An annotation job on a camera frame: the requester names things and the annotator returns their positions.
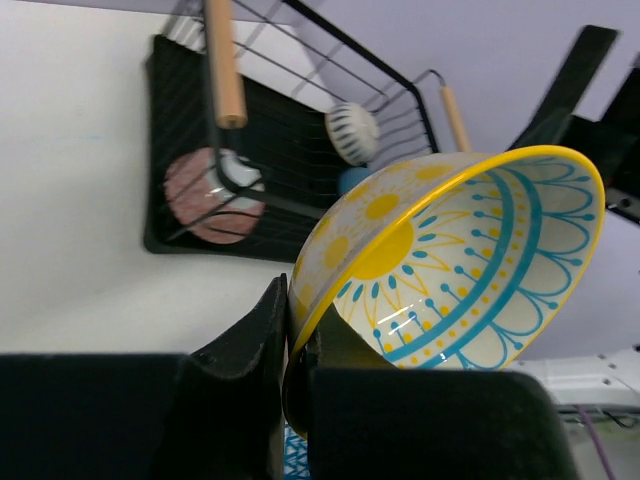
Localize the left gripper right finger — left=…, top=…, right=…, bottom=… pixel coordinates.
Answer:
left=301, top=304, right=395, bottom=370

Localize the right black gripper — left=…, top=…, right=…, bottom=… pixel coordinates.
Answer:
left=510, top=25, right=639, bottom=223

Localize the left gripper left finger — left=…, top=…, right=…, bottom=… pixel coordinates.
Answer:
left=192, top=274, right=288, bottom=479

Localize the yellow blue sun bowl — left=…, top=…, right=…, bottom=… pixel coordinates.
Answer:
left=283, top=145, right=605, bottom=435

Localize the plain blue bowl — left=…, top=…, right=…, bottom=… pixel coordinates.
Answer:
left=337, top=167, right=373, bottom=196

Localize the white blue-striped bowl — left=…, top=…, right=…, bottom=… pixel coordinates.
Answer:
left=324, top=102, right=380, bottom=166

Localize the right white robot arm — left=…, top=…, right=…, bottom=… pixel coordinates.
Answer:
left=512, top=25, right=639, bottom=428

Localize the blue triangle pattern bowl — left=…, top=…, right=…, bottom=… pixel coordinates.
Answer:
left=283, top=424, right=311, bottom=480

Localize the right wooden rack handle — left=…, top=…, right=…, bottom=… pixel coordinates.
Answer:
left=440, top=85, right=472, bottom=152

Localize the wooden rack handle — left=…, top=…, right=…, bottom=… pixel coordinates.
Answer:
left=203, top=0, right=248, bottom=130
left=440, top=85, right=472, bottom=152

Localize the black wire dish rack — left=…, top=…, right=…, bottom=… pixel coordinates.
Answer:
left=143, top=1, right=439, bottom=262

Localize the left wooden rack handle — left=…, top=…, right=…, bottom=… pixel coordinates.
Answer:
left=203, top=0, right=248, bottom=130

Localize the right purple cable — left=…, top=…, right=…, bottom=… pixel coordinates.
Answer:
left=574, top=404, right=617, bottom=480

